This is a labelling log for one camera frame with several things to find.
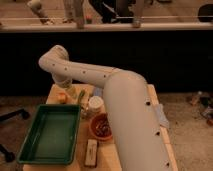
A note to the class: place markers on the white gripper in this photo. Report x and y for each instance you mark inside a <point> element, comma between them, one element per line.
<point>71,91</point>

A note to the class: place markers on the small orange apple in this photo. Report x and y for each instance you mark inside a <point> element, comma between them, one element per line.
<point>62,98</point>

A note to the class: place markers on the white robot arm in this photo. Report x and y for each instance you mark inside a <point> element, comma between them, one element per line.
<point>131,115</point>

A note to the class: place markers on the green plastic tray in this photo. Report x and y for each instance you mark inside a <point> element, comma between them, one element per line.
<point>52,136</point>

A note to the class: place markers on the green vegetable toy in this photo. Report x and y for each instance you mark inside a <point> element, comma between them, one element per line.
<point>80,97</point>

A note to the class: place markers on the white round container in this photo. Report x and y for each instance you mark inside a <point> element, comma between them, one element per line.
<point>95,103</point>

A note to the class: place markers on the orange bowl with items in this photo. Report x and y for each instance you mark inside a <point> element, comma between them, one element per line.
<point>99,127</point>

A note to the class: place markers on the white rectangular eraser block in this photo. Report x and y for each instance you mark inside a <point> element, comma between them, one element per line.
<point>91,153</point>

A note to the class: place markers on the light blue cloth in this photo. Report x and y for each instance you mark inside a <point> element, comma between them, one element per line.
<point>163,121</point>

